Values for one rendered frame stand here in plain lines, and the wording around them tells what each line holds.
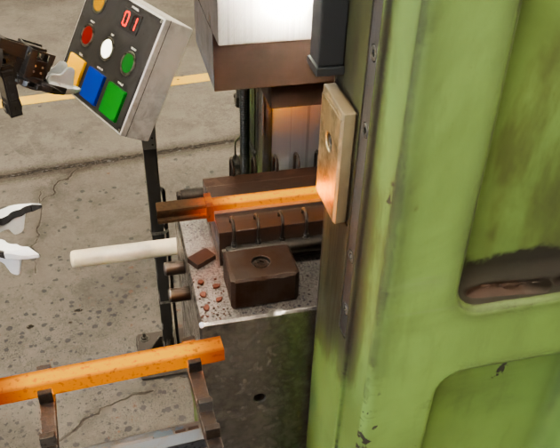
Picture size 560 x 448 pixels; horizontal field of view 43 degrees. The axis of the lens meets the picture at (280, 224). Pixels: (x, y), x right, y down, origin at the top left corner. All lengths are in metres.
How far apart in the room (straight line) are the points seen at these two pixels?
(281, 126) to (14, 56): 0.55
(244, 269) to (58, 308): 1.51
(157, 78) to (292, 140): 0.35
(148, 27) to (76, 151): 1.92
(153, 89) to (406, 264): 0.93
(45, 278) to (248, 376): 1.57
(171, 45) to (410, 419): 0.96
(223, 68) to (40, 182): 2.28
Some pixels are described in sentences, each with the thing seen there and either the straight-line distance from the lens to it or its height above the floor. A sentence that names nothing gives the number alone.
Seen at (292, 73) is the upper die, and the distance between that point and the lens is 1.14.
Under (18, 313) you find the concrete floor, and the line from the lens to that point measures 2.68.
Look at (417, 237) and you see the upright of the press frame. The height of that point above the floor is 1.26.
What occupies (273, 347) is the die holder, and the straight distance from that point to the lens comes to 1.29.
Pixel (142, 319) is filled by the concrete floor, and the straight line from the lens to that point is 2.55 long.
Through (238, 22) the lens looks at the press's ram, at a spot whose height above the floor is 1.40.
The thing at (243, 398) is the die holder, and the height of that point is 0.71.
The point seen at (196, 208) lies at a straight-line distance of 1.31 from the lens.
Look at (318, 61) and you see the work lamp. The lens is 0.92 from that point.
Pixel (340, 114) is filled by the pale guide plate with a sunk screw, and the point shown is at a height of 1.35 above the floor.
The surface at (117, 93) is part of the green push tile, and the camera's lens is 1.68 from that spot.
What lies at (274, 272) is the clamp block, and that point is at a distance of 1.21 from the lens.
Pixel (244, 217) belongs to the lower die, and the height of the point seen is 0.99.
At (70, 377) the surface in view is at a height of 0.99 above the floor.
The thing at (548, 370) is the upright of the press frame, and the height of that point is 0.90.
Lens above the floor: 1.77
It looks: 37 degrees down
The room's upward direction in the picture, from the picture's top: 2 degrees clockwise
